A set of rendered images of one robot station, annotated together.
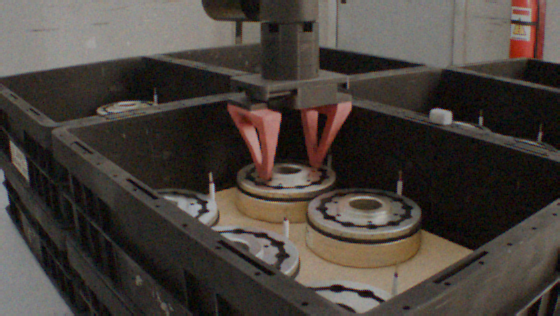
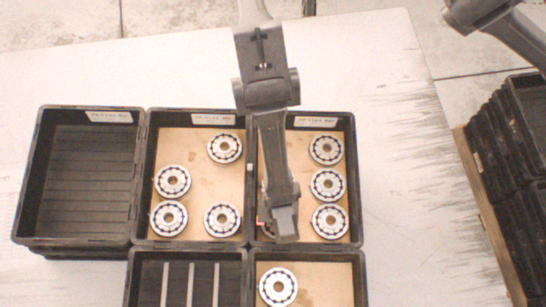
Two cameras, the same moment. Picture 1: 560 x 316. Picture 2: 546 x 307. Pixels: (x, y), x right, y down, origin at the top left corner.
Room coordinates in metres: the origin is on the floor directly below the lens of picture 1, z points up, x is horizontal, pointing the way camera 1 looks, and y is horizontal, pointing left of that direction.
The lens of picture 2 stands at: (0.89, 0.17, 2.17)
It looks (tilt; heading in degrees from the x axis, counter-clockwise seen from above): 66 degrees down; 212
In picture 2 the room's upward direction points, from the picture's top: 7 degrees clockwise
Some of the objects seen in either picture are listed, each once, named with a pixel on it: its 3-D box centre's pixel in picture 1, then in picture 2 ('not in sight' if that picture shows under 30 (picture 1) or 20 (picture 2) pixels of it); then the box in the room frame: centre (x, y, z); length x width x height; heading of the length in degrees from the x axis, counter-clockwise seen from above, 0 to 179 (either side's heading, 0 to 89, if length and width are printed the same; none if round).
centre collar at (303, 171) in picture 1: (286, 172); not in sight; (0.55, -0.01, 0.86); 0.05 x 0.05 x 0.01
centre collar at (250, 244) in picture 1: (230, 251); (328, 183); (0.38, 0.04, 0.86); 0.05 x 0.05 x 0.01
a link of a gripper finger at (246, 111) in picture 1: (275, 131); not in sight; (0.55, 0.00, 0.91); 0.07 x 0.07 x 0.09; 33
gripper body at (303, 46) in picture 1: (289, 57); (279, 209); (0.56, -0.01, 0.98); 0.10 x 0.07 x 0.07; 123
